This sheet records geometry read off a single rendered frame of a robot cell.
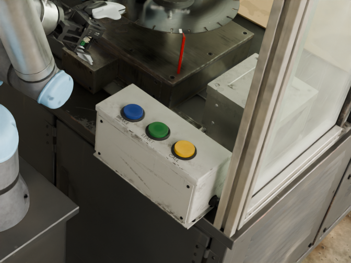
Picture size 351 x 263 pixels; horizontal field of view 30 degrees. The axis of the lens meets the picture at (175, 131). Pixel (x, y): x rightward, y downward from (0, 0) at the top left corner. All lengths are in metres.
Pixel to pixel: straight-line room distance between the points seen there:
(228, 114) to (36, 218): 0.46
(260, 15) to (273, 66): 0.93
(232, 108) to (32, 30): 0.49
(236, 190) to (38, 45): 0.45
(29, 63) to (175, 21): 0.45
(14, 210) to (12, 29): 0.37
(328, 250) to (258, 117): 1.32
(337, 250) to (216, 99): 1.09
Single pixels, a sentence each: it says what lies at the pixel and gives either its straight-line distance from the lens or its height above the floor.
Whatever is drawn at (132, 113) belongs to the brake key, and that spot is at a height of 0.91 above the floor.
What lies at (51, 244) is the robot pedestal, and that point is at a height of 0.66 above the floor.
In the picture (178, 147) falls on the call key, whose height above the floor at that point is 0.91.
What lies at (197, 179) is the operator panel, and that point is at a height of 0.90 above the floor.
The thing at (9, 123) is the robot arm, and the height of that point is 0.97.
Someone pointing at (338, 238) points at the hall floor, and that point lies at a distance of 2.43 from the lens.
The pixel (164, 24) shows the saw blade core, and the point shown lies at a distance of 1.50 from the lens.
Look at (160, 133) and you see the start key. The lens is 1.29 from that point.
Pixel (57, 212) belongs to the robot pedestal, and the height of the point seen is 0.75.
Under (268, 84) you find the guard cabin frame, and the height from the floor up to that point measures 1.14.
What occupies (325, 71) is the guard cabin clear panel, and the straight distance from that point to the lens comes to 1.31.
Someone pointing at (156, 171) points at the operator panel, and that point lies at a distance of 1.31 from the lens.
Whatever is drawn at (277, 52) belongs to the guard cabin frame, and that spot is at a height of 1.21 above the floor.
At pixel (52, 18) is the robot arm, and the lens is 1.37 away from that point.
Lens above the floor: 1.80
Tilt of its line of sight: 43 degrees down
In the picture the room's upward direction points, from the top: 10 degrees clockwise
